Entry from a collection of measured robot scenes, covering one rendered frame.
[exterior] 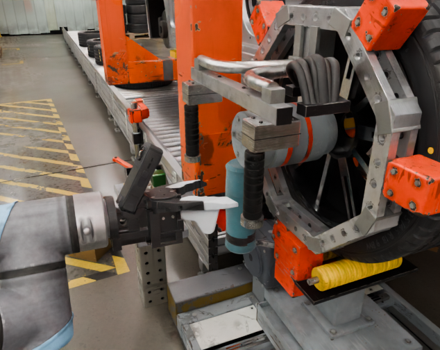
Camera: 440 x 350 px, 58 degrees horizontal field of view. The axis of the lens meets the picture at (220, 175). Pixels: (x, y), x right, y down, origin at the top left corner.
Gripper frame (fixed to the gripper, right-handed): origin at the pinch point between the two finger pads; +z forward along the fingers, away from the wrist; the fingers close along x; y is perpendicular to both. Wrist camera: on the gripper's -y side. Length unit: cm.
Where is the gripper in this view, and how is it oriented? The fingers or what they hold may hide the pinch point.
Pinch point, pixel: (221, 189)
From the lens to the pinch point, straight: 70.5
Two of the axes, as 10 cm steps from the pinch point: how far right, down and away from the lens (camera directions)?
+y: 0.4, 9.7, 2.3
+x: 3.7, 2.0, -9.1
